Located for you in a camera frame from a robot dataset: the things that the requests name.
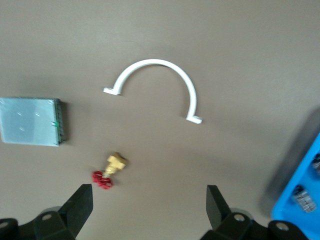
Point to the grey metal electronics box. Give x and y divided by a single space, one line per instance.
27 120

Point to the short dark electrolytic capacitor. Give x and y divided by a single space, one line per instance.
303 198

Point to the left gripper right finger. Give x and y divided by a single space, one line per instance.
232 227

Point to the white half-round pipe clamp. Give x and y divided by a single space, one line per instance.
155 61

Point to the blue plastic tray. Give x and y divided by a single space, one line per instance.
306 175

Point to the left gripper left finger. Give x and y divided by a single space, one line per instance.
65 220

